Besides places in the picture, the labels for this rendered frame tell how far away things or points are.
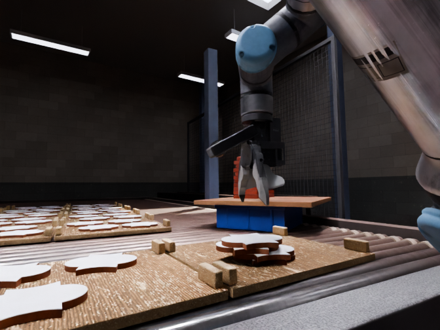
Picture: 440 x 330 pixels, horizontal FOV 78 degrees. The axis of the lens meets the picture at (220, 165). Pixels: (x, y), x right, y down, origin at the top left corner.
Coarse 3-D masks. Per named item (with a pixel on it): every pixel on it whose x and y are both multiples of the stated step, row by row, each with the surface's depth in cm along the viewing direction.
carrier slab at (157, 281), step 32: (160, 256) 64; (0, 288) 44; (96, 288) 44; (128, 288) 44; (160, 288) 44; (192, 288) 43; (224, 288) 43; (64, 320) 33; (96, 320) 33; (128, 320) 35
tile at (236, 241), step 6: (234, 234) 65; (240, 234) 65; (246, 234) 64; (252, 234) 64; (258, 234) 64; (264, 234) 64; (270, 234) 64; (222, 240) 58; (228, 240) 58; (234, 240) 58; (240, 240) 58; (246, 240) 57; (252, 240) 57; (258, 240) 57; (264, 240) 57; (270, 240) 57; (276, 240) 58; (228, 246) 57; (234, 246) 56; (240, 246) 56; (246, 246) 54; (252, 246) 55; (258, 246) 55; (264, 246) 56; (270, 246) 56; (276, 246) 56
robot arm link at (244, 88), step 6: (240, 78) 61; (270, 78) 60; (240, 84) 63; (246, 84) 61; (252, 84) 59; (258, 84) 59; (264, 84) 60; (270, 84) 61; (240, 90) 63; (246, 90) 61; (252, 90) 60; (258, 90) 60; (264, 90) 60; (270, 90) 61; (240, 96) 63
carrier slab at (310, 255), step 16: (288, 240) 81; (304, 240) 80; (176, 256) 64; (192, 256) 64; (208, 256) 63; (224, 256) 63; (304, 256) 62; (320, 256) 62; (336, 256) 62; (352, 256) 62; (368, 256) 63; (240, 272) 51; (256, 272) 51; (272, 272) 51; (288, 272) 51; (304, 272) 52; (320, 272) 54; (240, 288) 44; (256, 288) 46
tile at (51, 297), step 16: (32, 288) 41; (48, 288) 41; (64, 288) 41; (80, 288) 41; (0, 304) 35; (16, 304) 35; (32, 304) 35; (48, 304) 35; (64, 304) 36; (0, 320) 31; (16, 320) 32; (32, 320) 33
